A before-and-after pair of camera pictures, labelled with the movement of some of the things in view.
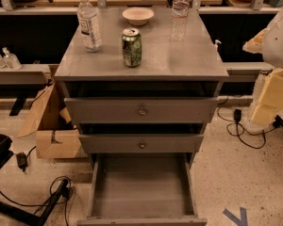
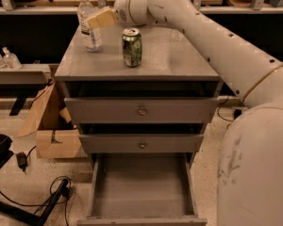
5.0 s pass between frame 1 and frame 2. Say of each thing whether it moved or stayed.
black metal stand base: stayed
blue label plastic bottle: stayed
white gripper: moved
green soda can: stayed
